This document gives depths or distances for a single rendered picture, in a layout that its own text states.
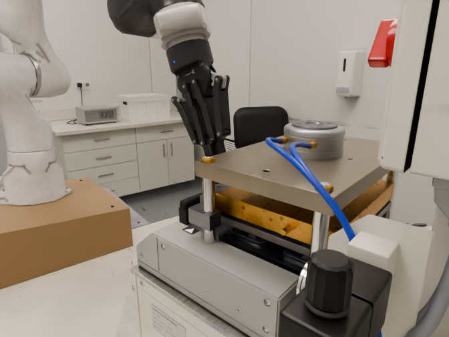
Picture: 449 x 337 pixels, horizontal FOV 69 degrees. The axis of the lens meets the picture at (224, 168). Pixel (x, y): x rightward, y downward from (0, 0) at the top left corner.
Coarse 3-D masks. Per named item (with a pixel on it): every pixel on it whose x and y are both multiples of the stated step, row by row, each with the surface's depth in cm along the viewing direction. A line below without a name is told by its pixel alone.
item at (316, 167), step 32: (288, 128) 43; (320, 128) 41; (224, 160) 41; (256, 160) 41; (288, 160) 31; (320, 160) 41; (352, 160) 41; (256, 192) 35; (288, 192) 32; (320, 192) 28; (352, 192) 33
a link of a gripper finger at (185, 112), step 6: (174, 96) 59; (174, 102) 59; (180, 102) 59; (186, 102) 60; (180, 108) 58; (186, 108) 59; (180, 114) 59; (186, 114) 58; (186, 120) 58; (192, 120) 59; (186, 126) 58; (192, 126) 58; (192, 132) 58; (192, 138) 58
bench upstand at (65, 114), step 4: (64, 108) 301; (68, 108) 301; (72, 108) 303; (40, 112) 288; (44, 112) 290; (48, 112) 292; (52, 112) 294; (56, 112) 296; (60, 112) 298; (64, 112) 300; (68, 112) 302; (72, 112) 304; (48, 116) 293; (52, 116) 295; (56, 116) 297; (60, 116) 299; (64, 116) 301; (68, 116) 303; (72, 116) 305; (52, 120) 295; (56, 120) 297
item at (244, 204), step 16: (224, 192) 44; (240, 192) 44; (368, 192) 44; (384, 192) 45; (224, 208) 44; (240, 208) 42; (256, 208) 40; (272, 208) 39; (288, 208) 39; (304, 208) 39; (352, 208) 39; (368, 208) 40; (384, 208) 47; (240, 224) 42; (256, 224) 41; (272, 224) 39; (288, 224) 37; (304, 224) 36; (336, 224) 35; (272, 240) 39; (288, 240) 38; (304, 240) 36
